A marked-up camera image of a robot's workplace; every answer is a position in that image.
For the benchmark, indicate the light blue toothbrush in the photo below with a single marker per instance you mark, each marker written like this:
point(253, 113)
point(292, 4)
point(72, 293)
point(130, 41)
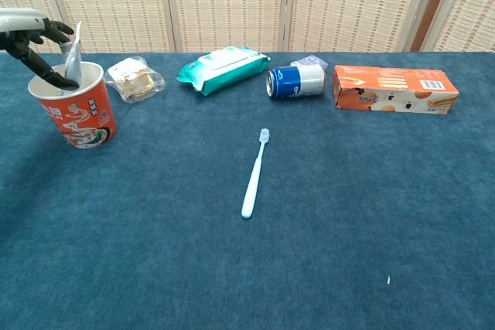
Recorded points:
point(253, 183)

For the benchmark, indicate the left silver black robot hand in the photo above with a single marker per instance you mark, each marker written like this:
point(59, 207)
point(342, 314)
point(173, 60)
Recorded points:
point(19, 21)

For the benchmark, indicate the red noodle paper cup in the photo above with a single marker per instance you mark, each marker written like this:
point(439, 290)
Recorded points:
point(85, 117)

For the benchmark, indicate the snack in clear wrapper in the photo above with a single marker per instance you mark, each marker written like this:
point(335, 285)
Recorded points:
point(135, 82)

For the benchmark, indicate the teal wet wipes pack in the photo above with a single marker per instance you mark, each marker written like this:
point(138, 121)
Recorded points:
point(228, 71)

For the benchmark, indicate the beige bamboo folding screen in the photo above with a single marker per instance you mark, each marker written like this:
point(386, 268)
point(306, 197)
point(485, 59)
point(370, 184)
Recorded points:
point(472, 9)
point(228, 5)

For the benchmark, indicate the orange biscuit box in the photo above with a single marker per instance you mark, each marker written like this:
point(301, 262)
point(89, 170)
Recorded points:
point(386, 86)

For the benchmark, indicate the blue white drink can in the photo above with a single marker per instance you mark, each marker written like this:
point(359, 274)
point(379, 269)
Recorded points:
point(298, 80)

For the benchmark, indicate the brown wooden post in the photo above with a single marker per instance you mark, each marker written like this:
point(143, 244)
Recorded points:
point(433, 13)

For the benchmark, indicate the white floral toothpaste tube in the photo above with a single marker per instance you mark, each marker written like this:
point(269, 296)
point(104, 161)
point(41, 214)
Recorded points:
point(73, 61)

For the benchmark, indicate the blue felt table mat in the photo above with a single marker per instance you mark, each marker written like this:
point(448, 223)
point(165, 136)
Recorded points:
point(309, 210)

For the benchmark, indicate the small purple tissue pack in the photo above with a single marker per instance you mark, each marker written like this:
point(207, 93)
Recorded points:
point(309, 61)

